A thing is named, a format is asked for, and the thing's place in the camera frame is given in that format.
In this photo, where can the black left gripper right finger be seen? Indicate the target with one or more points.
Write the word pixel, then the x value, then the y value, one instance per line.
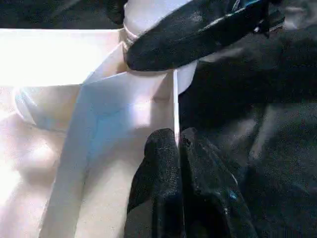
pixel 213 198

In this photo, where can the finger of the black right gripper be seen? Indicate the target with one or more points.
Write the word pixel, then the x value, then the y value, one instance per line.
pixel 115 11
pixel 185 37

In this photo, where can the black mat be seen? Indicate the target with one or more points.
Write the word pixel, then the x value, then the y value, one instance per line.
pixel 272 124

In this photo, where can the white plastic table top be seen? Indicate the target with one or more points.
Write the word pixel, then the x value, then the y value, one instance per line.
pixel 49 62

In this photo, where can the white plastic table leg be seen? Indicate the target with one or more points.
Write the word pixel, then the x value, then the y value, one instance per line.
pixel 143 17

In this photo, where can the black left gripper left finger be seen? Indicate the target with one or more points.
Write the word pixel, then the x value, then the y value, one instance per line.
pixel 158 178

